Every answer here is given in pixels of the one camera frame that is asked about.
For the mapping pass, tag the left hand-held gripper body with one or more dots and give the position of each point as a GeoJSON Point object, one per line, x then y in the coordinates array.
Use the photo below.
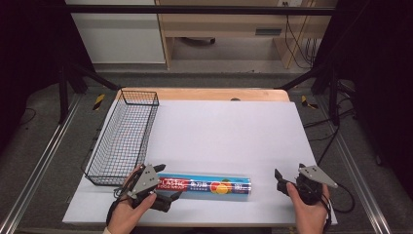
{"type": "Point", "coordinates": [145, 180]}

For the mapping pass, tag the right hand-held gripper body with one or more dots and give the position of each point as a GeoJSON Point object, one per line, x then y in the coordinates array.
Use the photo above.
{"type": "Point", "coordinates": [310, 185]}

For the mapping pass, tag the blue plastic wrap box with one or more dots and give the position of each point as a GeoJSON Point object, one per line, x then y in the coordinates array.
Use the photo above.
{"type": "Point", "coordinates": [204, 185]}

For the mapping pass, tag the person's right hand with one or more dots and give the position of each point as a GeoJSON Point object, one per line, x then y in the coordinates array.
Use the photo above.
{"type": "Point", "coordinates": [308, 217]}

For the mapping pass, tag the person's left hand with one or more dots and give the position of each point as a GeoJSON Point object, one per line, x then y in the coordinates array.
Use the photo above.
{"type": "Point", "coordinates": [125, 216]}

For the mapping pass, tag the white table mat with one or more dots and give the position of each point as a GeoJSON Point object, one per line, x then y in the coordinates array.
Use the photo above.
{"type": "Point", "coordinates": [220, 139]}

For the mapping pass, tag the yellow black floor tape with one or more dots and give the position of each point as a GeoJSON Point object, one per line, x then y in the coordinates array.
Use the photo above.
{"type": "Point", "coordinates": [99, 101]}
{"type": "Point", "coordinates": [307, 102]}

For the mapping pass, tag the wooden table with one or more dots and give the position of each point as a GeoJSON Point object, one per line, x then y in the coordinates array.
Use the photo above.
{"type": "Point", "coordinates": [201, 94]}

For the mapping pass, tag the black metal stand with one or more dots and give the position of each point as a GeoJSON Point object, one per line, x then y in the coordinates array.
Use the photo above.
{"type": "Point", "coordinates": [65, 91]}
{"type": "Point", "coordinates": [332, 97]}

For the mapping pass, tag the black curtain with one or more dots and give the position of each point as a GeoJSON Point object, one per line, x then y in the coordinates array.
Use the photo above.
{"type": "Point", "coordinates": [380, 81]}
{"type": "Point", "coordinates": [29, 48]}

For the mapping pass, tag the white cabinet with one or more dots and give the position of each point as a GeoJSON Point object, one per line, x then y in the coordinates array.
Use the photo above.
{"type": "Point", "coordinates": [120, 35]}

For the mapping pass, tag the light wooden desk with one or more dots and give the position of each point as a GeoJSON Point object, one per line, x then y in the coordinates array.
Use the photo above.
{"type": "Point", "coordinates": [224, 22]}

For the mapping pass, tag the aluminium floor rail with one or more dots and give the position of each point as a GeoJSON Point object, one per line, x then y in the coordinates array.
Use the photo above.
{"type": "Point", "coordinates": [39, 165]}
{"type": "Point", "coordinates": [358, 175]}

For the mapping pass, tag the black horizontal frame bar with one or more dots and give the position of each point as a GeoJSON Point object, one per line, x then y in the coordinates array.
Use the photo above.
{"type": "Point", "coordinates": [195, 9]}

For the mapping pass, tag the white wall socket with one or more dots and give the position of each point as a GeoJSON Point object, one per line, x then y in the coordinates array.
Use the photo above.
{"type": "Point", "coordinates": [290, 3]}

